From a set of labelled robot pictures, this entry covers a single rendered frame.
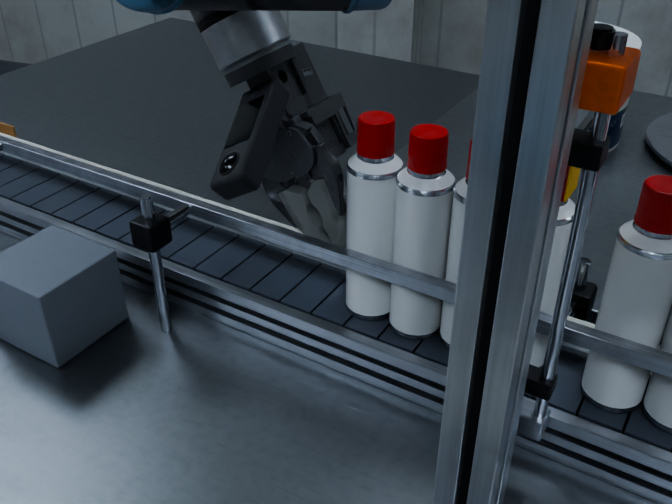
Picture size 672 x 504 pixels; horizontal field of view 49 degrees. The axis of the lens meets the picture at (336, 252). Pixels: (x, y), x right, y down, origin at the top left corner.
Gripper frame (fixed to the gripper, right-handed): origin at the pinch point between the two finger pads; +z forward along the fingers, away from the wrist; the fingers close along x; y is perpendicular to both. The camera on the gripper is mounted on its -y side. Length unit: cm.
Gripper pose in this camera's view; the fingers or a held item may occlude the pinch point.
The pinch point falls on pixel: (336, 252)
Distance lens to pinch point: 73.0
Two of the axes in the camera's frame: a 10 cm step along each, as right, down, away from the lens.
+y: 5.2, -4.6, 7.2
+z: 4.3, 8.7, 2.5
